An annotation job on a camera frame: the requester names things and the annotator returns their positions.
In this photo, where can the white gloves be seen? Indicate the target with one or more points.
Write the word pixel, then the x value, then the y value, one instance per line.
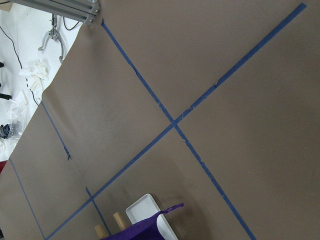
pixel 36 73

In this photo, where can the clear plastic bag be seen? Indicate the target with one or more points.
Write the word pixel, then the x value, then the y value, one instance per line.
pixel 16 113

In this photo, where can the purple towel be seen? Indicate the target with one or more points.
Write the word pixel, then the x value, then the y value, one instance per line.
pixel 146 229

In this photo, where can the red cylinder bottle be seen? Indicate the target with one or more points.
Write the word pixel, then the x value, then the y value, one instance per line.
pixel 2 165

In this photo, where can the reacher grabber stick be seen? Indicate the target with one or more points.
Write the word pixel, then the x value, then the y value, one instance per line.
pixel 53 34

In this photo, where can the aluminium frame post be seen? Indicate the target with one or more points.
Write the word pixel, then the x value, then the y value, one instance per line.
pixel 84 11

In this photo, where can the folded dark blue umbrella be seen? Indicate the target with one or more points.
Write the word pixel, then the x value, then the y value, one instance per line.
pixel 8 130

